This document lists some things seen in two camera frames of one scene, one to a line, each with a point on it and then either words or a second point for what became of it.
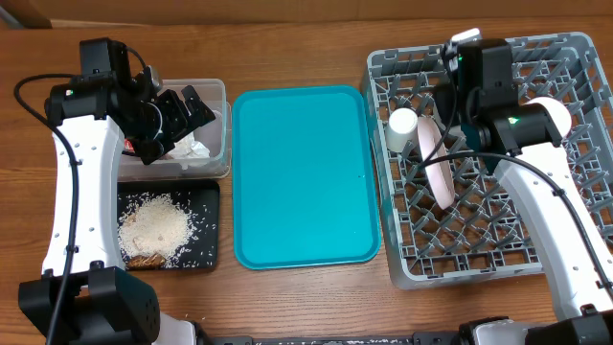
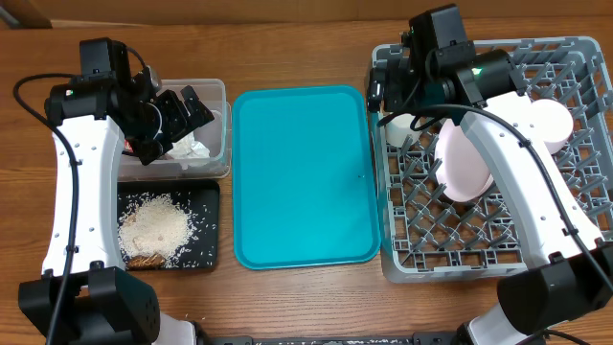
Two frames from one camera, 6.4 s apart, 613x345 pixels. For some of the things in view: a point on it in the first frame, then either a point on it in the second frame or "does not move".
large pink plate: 440,172 to 462,168
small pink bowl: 560,117 does not move
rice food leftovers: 154,229 does not move
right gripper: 445,97 to 398,100
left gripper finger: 200,113 does not move
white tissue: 189,149 does not move
